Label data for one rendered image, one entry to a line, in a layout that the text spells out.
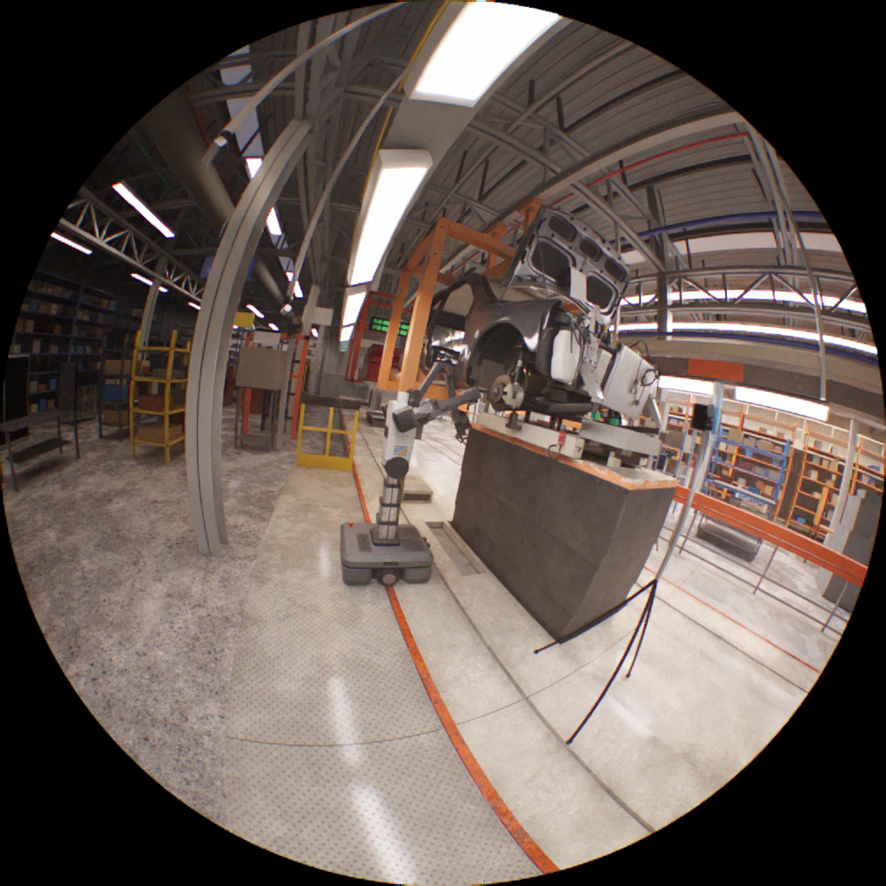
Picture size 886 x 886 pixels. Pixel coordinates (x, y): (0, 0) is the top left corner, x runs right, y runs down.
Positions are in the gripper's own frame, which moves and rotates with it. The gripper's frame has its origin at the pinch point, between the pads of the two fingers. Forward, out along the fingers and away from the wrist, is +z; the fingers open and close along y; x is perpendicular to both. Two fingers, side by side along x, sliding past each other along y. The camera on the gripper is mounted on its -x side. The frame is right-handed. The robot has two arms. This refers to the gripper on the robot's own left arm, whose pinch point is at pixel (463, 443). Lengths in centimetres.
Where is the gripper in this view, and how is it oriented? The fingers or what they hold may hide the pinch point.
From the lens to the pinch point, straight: 225.2
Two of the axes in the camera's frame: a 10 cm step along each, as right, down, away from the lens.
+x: -8.8, 3.9, -2.5
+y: -3.6, -2.2, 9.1
